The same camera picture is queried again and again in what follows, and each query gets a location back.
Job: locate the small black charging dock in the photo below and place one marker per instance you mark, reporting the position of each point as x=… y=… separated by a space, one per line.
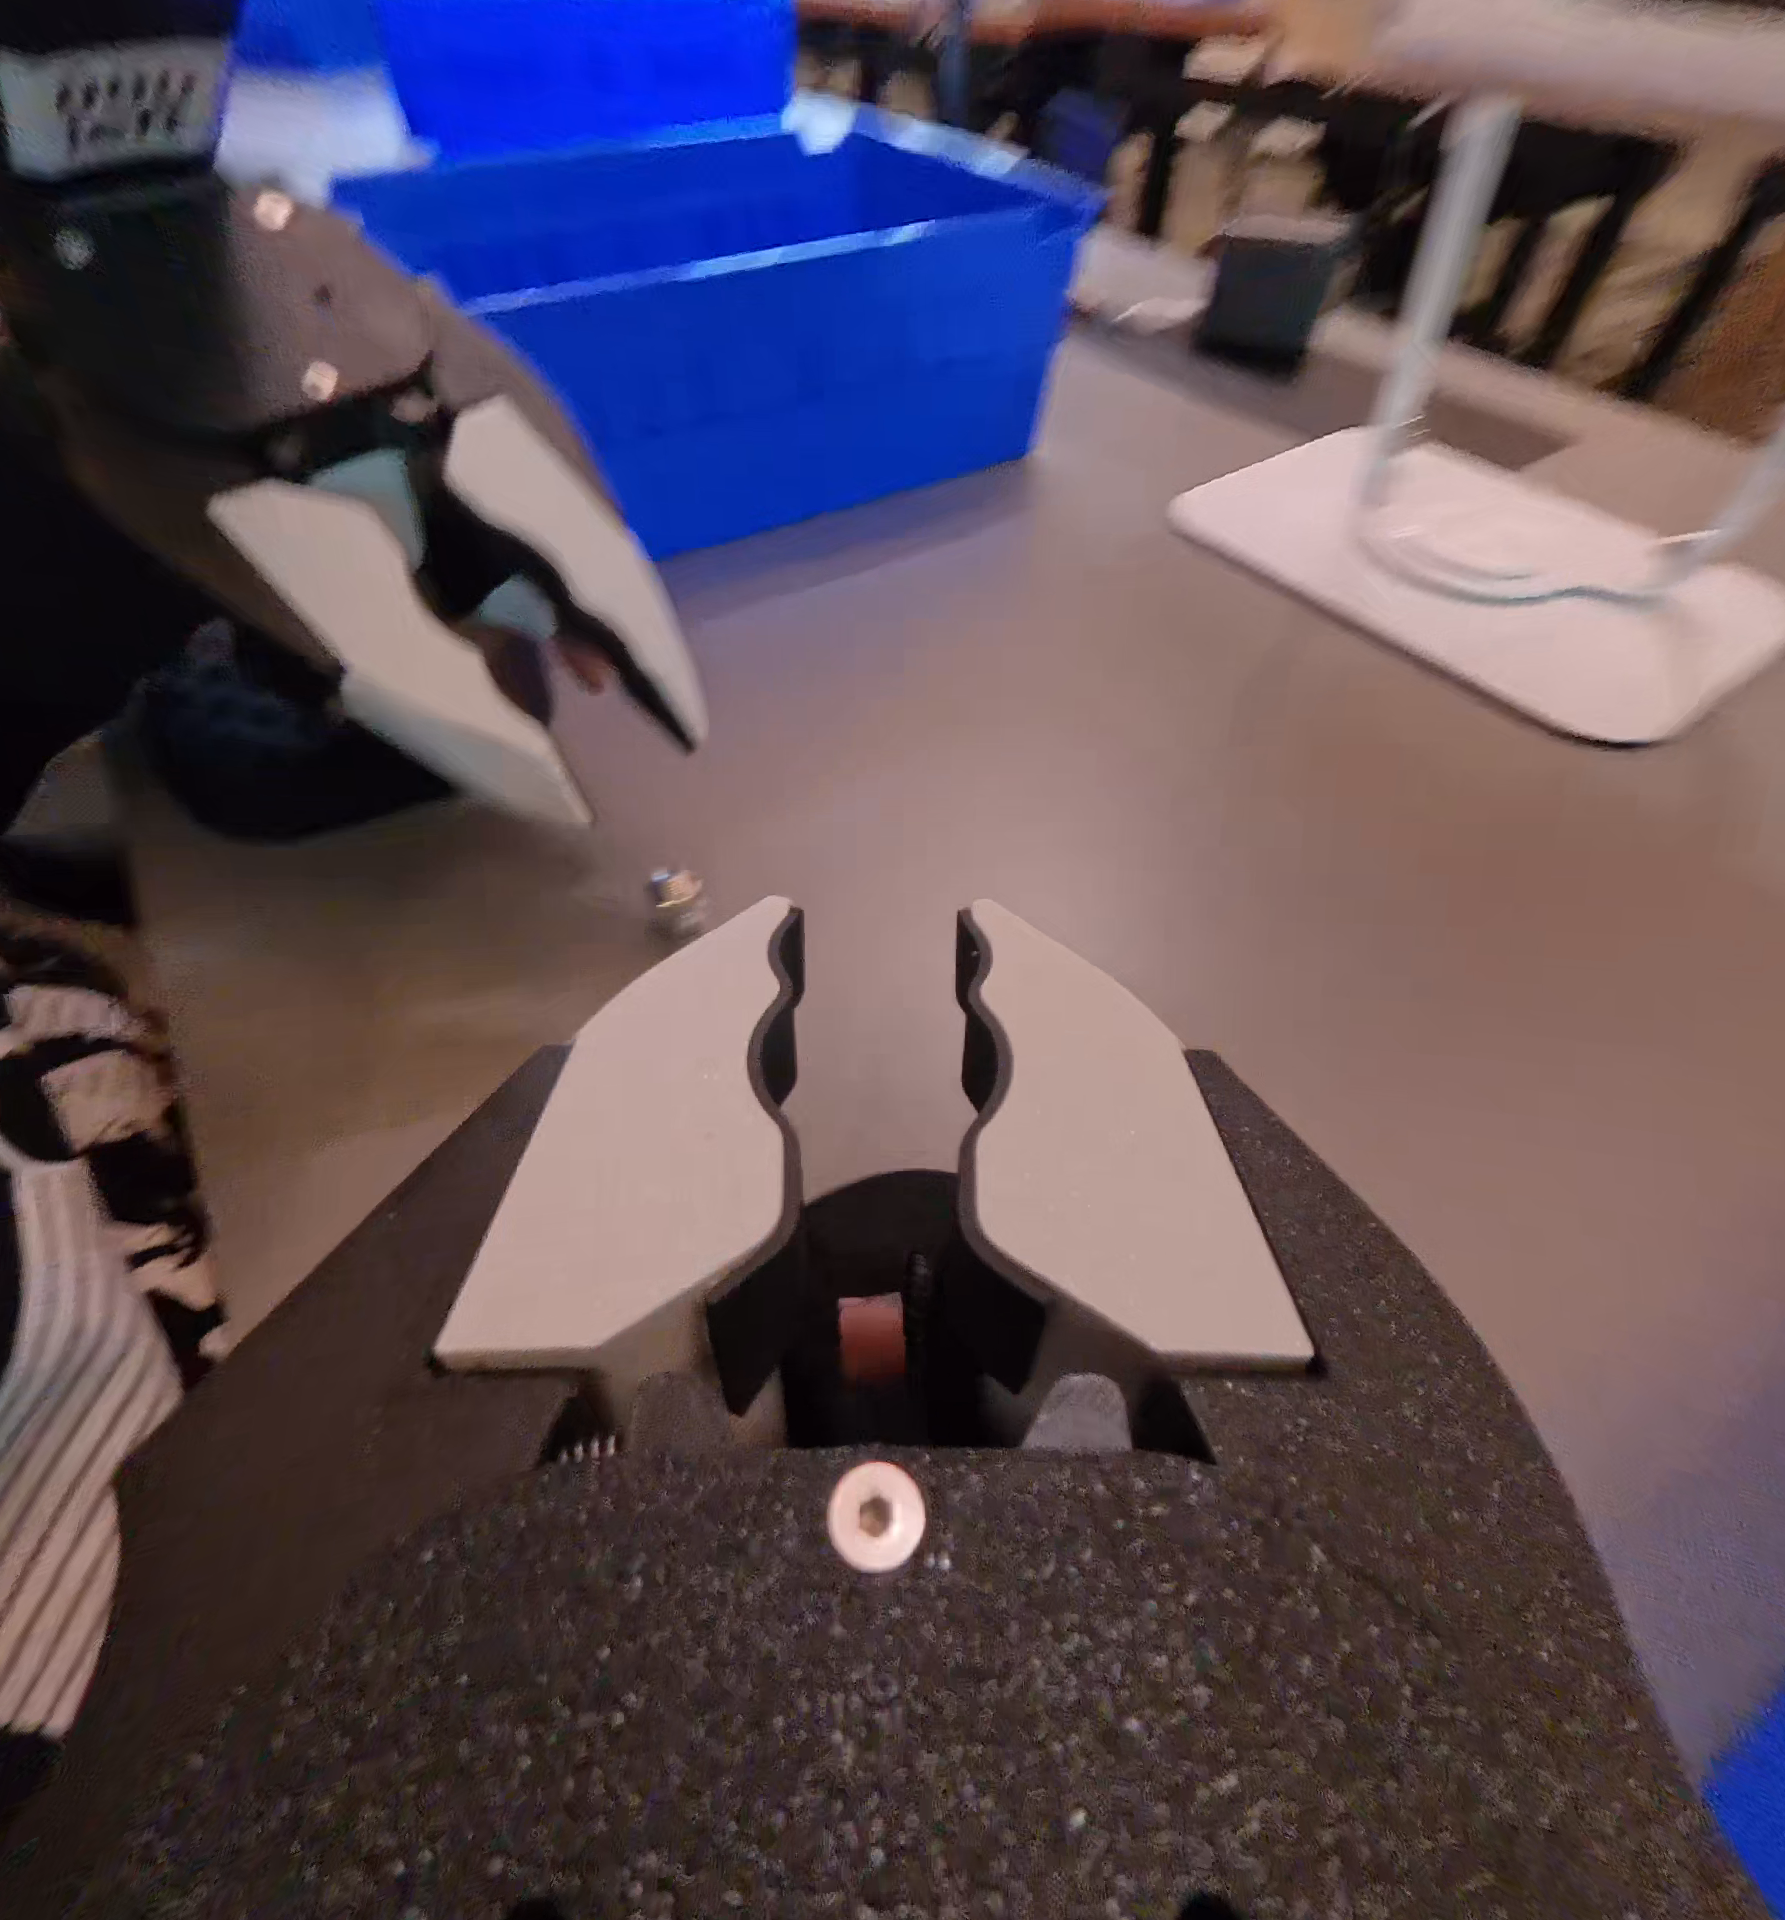
x=1086 y=136

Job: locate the person's black printed shirt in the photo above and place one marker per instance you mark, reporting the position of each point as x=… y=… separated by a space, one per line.
x=51 y=1501

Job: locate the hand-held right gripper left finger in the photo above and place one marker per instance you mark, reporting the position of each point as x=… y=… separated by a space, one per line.
x=638 y=1184

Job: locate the short steel bolt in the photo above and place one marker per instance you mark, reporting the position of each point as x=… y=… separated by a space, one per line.
x=675 y=903

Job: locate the white document stand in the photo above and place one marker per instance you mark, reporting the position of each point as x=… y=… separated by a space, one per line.
x=1582 y=647

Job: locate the person's left hand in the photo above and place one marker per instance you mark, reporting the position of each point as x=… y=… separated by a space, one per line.
x=525 y=668

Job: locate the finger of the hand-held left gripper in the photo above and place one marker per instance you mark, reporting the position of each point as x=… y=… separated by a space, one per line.
x=382 y=675
x=561 y=511

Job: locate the black charging case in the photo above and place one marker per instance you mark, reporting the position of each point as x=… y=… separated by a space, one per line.
x=1276 y=292

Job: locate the person's right hand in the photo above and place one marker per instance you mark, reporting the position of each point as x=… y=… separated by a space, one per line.
x=875 y=1344

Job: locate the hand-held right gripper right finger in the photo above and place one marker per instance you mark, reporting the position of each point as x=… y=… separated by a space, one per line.
x=1131 y=1184

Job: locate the person's left forearm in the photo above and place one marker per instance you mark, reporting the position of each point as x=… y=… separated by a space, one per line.
x=23 y=601

